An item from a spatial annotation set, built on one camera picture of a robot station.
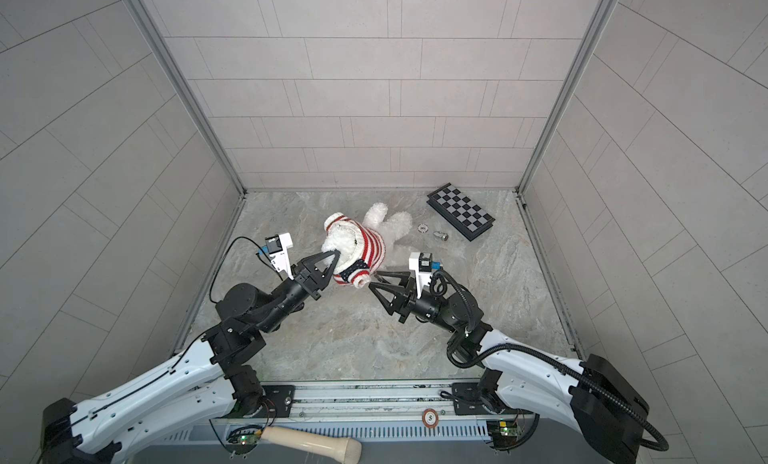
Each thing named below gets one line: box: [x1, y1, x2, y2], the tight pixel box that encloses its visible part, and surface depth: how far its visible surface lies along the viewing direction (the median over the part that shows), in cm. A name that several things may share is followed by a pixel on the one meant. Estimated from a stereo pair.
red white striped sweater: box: [324, 212, 386, 288], surface depth 60 cm
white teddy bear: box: [321, 203, 413, 273], surface depth 69 cm
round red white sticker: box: [422, 408, 439, 428], surface depth 71 cm
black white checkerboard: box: [426, 182, 496, 242], surface depth 108 cm
